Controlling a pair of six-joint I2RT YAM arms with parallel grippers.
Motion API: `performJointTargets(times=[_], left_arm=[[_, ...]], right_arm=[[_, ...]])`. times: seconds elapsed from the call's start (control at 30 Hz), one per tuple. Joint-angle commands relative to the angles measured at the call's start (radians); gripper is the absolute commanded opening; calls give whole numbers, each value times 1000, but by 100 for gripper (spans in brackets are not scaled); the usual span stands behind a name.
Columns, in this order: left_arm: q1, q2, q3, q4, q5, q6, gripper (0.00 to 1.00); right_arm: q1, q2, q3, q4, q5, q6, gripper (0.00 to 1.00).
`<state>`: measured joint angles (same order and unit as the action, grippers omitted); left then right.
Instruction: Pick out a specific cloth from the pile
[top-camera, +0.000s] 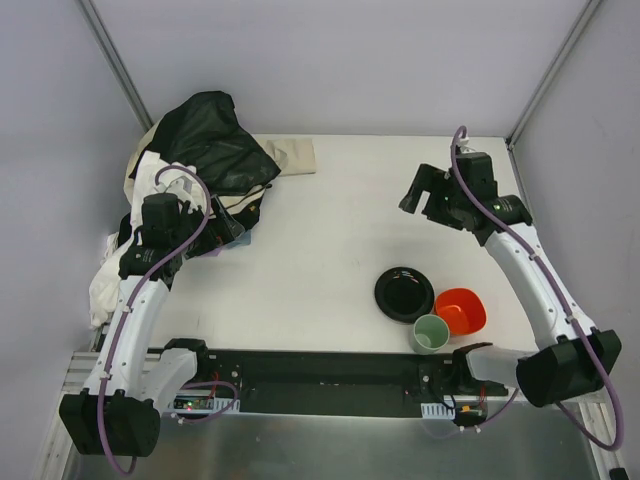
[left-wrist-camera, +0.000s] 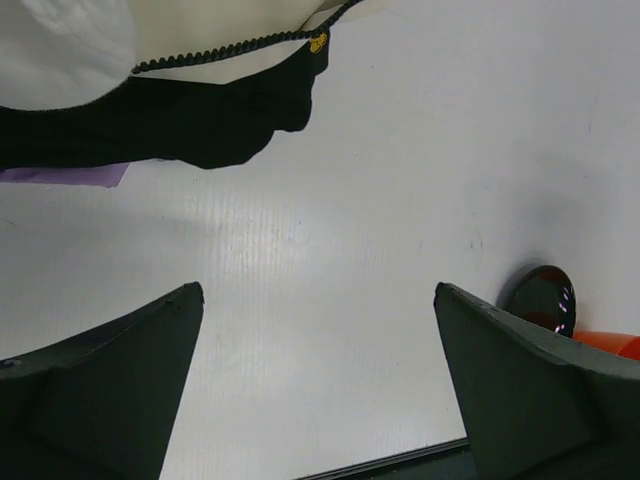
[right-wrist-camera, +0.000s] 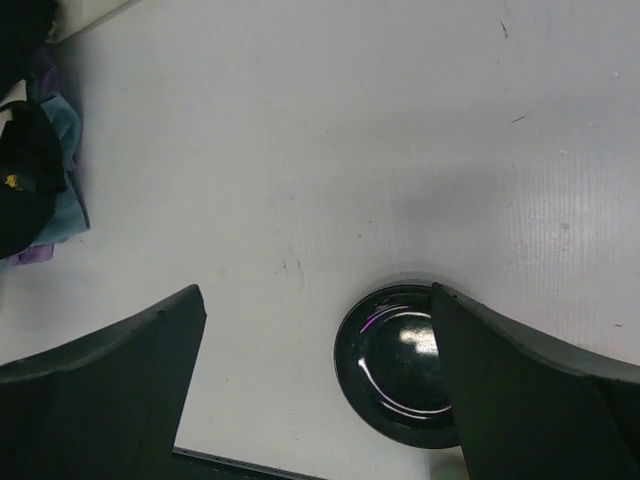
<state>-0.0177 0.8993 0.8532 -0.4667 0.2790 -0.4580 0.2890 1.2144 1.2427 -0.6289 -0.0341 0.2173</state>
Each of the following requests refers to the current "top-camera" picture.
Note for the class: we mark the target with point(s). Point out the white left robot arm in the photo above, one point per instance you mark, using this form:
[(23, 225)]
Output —
[(118, 409)]

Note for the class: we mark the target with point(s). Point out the black mesh cloth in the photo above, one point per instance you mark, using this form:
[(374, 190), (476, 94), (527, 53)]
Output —
[(204, 133)]

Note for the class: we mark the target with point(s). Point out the aluminium front rail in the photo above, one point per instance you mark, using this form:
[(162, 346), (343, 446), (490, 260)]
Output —
[(82, 364)]

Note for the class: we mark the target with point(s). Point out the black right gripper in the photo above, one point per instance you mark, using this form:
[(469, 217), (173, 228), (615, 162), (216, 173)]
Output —
[(435, 195)]

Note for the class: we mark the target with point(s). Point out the orange bowl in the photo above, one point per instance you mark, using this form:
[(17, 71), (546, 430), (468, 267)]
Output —
[(462, 310)]

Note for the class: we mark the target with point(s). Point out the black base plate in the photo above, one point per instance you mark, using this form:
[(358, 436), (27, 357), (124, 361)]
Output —
[(334, 384)]

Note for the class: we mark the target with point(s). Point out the blue-grey cloth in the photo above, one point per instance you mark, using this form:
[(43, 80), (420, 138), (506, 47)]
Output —
[(243, 240)]

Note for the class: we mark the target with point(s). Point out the left aluminium frame post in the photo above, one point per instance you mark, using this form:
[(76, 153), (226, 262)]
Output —
[(107, 46)]

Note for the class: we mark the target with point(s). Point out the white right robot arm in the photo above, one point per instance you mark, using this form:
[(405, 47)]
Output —
[(571, 351)]

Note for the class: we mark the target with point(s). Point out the cream black tote bag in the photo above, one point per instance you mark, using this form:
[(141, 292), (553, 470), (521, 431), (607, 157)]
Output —
[(140, 183)]

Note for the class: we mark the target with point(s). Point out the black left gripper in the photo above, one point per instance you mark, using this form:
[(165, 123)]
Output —
[(220, 226)]

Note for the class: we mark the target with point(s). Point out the aluminium frame post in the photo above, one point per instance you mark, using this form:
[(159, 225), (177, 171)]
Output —
[(568, 44), (107, 46)]

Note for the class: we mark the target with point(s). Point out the beige folded cloth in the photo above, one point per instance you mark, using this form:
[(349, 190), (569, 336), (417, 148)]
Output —
[(292, 156)]

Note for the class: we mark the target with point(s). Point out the pale green cup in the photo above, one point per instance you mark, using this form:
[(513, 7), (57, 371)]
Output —
[(429, 334)]

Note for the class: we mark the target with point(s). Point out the right aluminium frame post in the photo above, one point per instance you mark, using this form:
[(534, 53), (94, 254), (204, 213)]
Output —
[(568, 44)]

